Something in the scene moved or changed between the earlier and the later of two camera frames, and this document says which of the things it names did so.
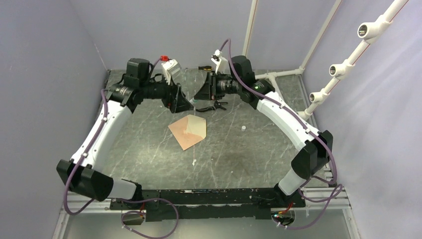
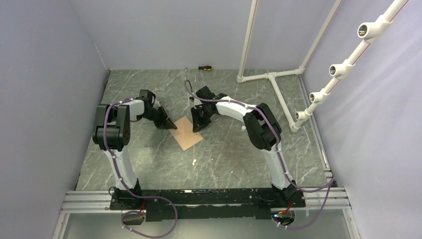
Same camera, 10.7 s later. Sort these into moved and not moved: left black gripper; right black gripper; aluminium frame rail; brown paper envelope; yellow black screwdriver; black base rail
Moved: right black gripper; left black gripper
Not moved: yellow black screwdriver; brown paper envelope; black base rail; aluminium frame rail
